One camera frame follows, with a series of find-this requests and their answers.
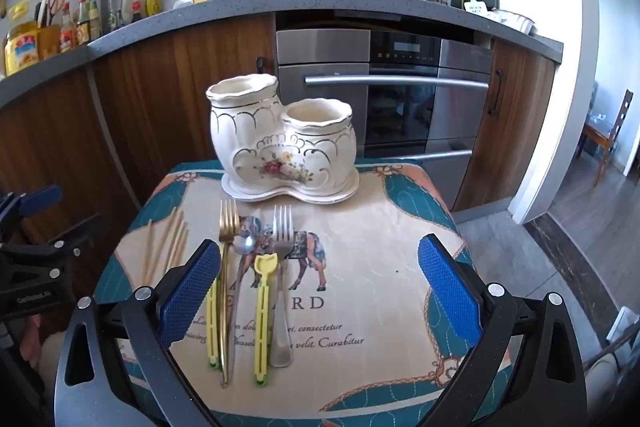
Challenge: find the wooden cabinet door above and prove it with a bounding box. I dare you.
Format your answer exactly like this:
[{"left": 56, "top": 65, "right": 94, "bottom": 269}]
[
  {"left": 452, "top": 39, "right": 557, "bottom": 212},
  {"left": 0, "top": 67, "right": 142, "bottom": 293},
  {"left": 92, "top": 14, "right": 277, "bottom": 208}
]

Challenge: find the printed horse tablecloth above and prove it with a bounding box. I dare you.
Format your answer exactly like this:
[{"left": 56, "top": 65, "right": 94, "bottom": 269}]
[{"left": 92, "top": 161, "right": 516, "bottom": 427}]

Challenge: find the stainless steel oven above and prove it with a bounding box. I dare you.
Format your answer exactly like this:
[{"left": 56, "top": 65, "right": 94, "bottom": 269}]
[{"left": 276, "top": 28, "right": 495, "bottom": 148}]

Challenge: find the large yellow oil jug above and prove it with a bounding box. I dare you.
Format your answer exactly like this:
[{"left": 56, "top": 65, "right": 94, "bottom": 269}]
[{"left": 4, "top": 21, "right": 40, "bottom": 76}]

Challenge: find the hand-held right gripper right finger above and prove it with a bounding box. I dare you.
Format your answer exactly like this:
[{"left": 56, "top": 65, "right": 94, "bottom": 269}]
[{"left": 417, "top": 234, "right": 588, "bottom": 427}]

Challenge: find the silver fork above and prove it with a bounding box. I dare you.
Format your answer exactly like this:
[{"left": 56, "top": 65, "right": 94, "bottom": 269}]
[{"left": 270, "top": 205, "right": 295, "bottom": 367}]

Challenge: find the yellow plastic spoon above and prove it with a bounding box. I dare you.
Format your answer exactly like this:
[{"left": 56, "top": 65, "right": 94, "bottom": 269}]
[{"left": 253, "top": 253, "right": 279, "bottom": 386}]

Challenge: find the stainless steel drawer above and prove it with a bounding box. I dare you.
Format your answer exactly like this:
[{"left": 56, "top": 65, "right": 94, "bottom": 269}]
[{"left": 357, "top": 137, "right": 483, "bottom": 210}]

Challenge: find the yellow-capped oil bottle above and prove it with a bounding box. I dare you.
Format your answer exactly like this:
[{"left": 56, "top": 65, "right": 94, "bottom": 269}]
[{"left": 107, "top": 0, "right": 124, "bottom": 33}]

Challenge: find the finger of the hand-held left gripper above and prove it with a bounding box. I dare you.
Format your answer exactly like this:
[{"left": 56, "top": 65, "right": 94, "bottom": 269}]
[
  {"left": 0, "top": 185, "right": 64, "bottom": 228},
  {"left": 0, "top": 212, "right": 110, "bottom": 268}
]

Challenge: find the yellow handled utensil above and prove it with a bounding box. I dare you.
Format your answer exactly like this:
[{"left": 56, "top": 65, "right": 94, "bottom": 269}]
[{"left": 206, "top": 277, "right": 222, "bottom": 369}]

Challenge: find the grey speckled kitchen counter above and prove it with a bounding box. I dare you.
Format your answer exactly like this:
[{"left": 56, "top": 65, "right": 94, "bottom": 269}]
[{"left": 0, "top": 0, "right": 563, "bottom": 108}]

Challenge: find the wooden chair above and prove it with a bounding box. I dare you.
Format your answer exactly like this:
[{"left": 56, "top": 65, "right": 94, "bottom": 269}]
[{"left": 575, "top": 89, "right": 634, "bottom": 188}]

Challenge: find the red-labelled sauce bottle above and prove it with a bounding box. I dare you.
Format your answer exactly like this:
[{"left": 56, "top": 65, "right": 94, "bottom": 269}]
[{"left": 59, "top": 2, "right": 76, "bottom": 53}]

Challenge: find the person's left forearm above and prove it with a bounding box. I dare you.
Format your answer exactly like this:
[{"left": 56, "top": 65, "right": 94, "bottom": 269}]
[{"left": 15, "top": 314, "right": 69, "bottom": 388}]

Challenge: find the cream ceramic drip tray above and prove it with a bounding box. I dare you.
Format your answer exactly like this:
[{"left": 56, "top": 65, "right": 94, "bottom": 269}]
[{"left": 221, "top": 169, "right": 361, "bottom": 204}]

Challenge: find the gold fork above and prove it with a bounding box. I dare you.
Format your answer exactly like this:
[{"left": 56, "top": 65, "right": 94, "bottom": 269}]
[{"left": 219, "top": 198, "right": 241, "bottom": 389}]

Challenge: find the orange utensil container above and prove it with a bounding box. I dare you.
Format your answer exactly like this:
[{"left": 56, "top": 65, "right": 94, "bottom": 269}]
[{"left": 37, "top": 24, "right": 61, "bottom": 60}]

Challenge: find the cream ceramic utensil holder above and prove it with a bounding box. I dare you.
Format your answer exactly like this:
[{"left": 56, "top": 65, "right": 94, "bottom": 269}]
[{"left": 206, "top": 74, "right": 357, "bottom": 188}]

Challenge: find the silver spoon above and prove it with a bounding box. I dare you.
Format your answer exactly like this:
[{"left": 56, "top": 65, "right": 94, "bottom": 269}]
[{"left": 227, "top": 234, "right": 257, "bottom": 368}]

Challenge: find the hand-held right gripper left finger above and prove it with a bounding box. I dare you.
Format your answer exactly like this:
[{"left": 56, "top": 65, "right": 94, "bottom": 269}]
[{"left": 52, "top": 238, "right": 223, "bottom": 427}]

